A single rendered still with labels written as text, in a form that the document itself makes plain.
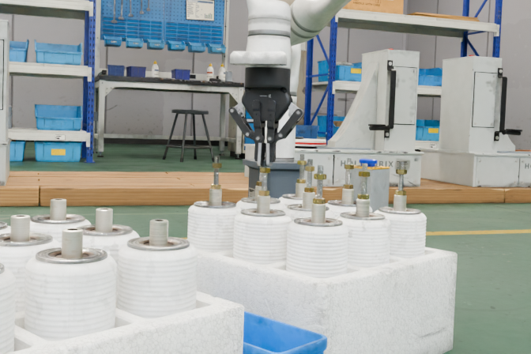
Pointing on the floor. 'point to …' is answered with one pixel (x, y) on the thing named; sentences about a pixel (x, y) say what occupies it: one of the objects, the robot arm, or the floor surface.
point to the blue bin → (279, 337)
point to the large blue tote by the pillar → (306, 131)
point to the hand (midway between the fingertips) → (265, 153)
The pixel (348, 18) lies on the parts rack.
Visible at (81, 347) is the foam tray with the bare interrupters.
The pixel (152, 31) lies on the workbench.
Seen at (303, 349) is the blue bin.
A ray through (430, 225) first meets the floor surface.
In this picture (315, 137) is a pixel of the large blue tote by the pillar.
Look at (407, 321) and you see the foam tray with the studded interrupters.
